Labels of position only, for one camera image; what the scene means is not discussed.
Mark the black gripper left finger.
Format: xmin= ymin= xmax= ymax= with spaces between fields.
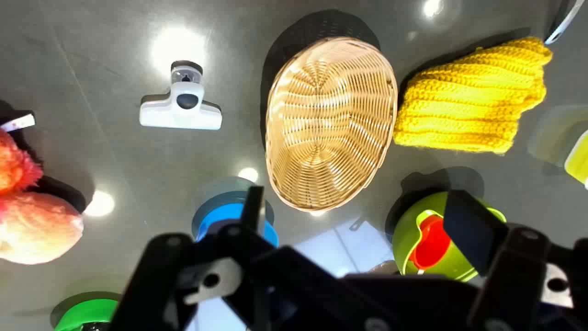
xmin=108 ymin=184 xmax=345 ymax=331

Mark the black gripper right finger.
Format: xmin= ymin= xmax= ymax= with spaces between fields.
xmin=440 ymin=190 xmax=588 ymax=331

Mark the small blue plastic bowl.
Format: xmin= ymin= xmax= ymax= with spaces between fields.
xmin=190 ymin=188 xmax=282 ymax=248

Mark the oval woven wicker basket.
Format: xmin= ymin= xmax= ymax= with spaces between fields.
xmin=262 ymin=35 xmax=400 ymax=215

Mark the small green plastic bowl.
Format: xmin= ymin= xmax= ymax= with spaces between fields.
xmin=53 ymin=294 xmax=121 ymax=331

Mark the large green mixing bowl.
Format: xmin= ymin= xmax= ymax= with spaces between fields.
xmin=391 ymin=190 xmax=508 ymax=283

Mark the yellow plastic tray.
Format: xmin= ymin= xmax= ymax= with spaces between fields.
xmin=562 ymin=129 xmax=588 ymax=186

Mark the peach fluffy plush ball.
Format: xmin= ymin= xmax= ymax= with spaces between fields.
xmin=0 ymin=191 xmax=86 ymax=267

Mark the white plastic bag clip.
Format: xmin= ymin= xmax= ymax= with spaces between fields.
xmin=137 ymin=61 xmax=224 ymax=133

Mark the folded pale paper napkin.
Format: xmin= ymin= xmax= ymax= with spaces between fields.
xmin=292 ymin=217 xmax=396 ymax=280

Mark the yellow knitted cloth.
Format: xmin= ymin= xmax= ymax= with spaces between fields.
xmin=391 ymin=35 xmax=554 ymax=157

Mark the orange fluffy plush toy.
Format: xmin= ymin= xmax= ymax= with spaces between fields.
xmin=0 ymin=129 xmax=43 ymax=195

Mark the small white plastic piece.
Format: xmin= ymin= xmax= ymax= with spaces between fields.
xmin=0 ymin=112 xmax=36 ymax=134

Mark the orange measuring cup silver handle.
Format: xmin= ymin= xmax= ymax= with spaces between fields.
xmin=543 ymin=0 xmax=586 ymax=46

